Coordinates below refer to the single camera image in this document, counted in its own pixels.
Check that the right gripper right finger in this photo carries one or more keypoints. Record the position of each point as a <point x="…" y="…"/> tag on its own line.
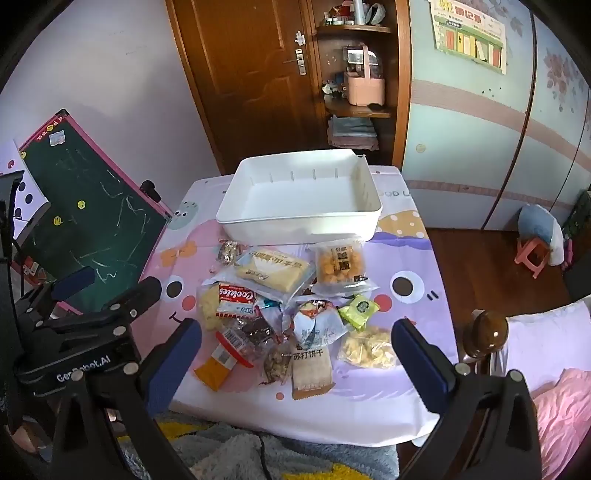
<point x="429" y="370"/>

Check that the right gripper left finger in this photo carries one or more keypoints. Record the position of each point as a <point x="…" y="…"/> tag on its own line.
<point x="167" y="363"/>

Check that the yellow puffs clear bag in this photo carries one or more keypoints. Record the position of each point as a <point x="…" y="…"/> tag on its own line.
<point x="370" y="348"/>

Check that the yellow noodle snack bag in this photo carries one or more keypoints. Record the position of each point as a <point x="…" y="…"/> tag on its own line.
<point x="207" y="305"/>

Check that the dark dried fruit zip bag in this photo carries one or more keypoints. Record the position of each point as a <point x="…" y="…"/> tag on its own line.
<point x="247" y="340"/>

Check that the green small snack packet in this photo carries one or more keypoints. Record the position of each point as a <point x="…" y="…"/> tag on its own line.
<point x="359" y="311"/>

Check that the red white cookies pack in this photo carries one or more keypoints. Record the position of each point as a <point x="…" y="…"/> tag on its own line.
<point x="235" y="302"/>

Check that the mixed nuts clear bag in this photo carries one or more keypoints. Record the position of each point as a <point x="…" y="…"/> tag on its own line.
<point x="278" y="362"/>

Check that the soda cracker tan pack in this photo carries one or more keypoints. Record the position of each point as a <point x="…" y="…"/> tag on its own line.
<point x="311" y="373"/>

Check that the white snack packet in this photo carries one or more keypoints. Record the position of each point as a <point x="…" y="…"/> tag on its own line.
<point x="317" y="324"/>

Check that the small candy clear bag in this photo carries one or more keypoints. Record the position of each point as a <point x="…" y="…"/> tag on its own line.
<point x="228" y="252"/>

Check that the orange cookie tray pack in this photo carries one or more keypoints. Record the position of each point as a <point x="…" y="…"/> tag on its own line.
<point x="340" y="268"/>

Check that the large yellow cracker pack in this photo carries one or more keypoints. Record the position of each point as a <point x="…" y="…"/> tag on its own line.
<point x="273" y="274"/>

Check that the wooden bedpost knob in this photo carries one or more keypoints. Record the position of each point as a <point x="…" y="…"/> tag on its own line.
<point x="484" y="335"/>

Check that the grey yellow floor rug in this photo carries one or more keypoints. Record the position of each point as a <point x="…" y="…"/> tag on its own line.
<point x="210" y="450"/>

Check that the pink bed blanket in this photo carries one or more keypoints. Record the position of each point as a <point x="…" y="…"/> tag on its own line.
<point x="563" y="415"/>

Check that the pink plastic stool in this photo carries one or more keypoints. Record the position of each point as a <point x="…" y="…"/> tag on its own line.
<point x="532" y="253"/>

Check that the blue white plush cushion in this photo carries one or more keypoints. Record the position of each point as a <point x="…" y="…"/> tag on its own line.
<point x="534" y="221"/>

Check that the white dotted paper board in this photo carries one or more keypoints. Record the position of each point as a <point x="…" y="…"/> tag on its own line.
<point x="30" y="204"/>

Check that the white plastic storage bin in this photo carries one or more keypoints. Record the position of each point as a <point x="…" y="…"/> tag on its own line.
<point x="301" y="198"/>

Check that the folded towels stack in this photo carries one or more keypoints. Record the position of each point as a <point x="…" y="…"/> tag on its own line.
<point x="355" y="133"/>

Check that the brown wooden door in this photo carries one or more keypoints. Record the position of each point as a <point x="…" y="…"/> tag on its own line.
<point x="248" y="101"/>

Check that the silver cylinder bottle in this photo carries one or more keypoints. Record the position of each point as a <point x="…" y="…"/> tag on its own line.
<point x="359" y="12"/>

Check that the green chalkboard pink frame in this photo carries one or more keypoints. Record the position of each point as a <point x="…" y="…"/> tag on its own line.
<point x="97" y="216"/>

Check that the pink handled basket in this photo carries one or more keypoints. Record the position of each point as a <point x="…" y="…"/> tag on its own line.
<point x="364" y="80"/>

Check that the wall calendar poster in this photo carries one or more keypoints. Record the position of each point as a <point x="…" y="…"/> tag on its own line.
<point x="469" y="33"/>

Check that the silver door handle lock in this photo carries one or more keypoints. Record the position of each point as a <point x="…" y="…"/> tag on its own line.
<point x="299" y="56"/>

